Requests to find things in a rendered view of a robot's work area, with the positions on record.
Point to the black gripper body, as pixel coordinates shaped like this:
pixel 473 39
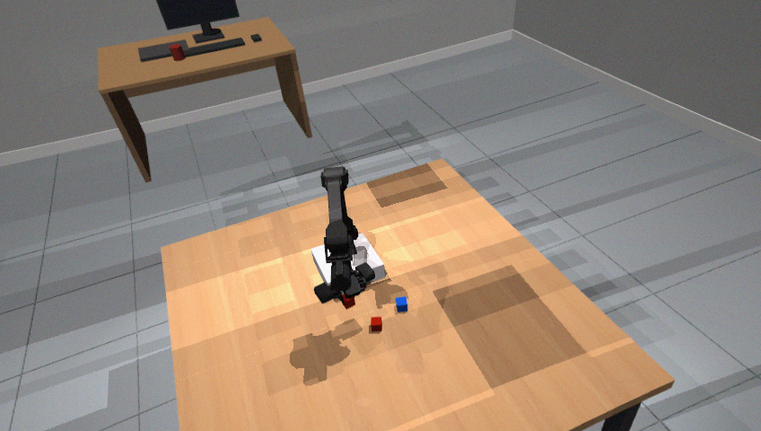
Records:
pixel 326 293

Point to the blue cube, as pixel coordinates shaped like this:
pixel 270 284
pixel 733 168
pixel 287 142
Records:
pixel 401 304

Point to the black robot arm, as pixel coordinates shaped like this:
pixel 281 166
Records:
pixel 340 234

